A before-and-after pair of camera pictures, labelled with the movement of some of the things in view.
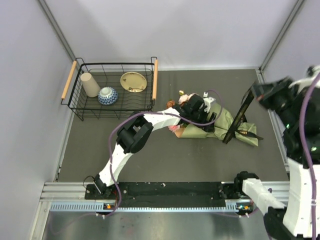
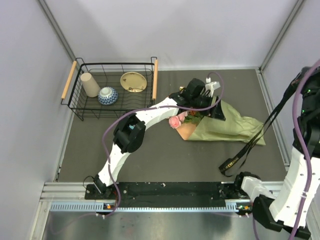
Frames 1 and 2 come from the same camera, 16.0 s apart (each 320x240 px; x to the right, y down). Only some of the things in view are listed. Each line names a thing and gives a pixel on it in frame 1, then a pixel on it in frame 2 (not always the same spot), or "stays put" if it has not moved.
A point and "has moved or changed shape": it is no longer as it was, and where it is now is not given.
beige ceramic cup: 92,90 stays put
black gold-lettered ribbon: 240,118 -> 229,166
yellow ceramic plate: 133,81 stays put
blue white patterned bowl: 107,96 stays put
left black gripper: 211,117 -> 215,112
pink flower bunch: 183,99 has moved or changed shape
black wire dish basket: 118,87 stays put
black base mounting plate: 223,190 stays put
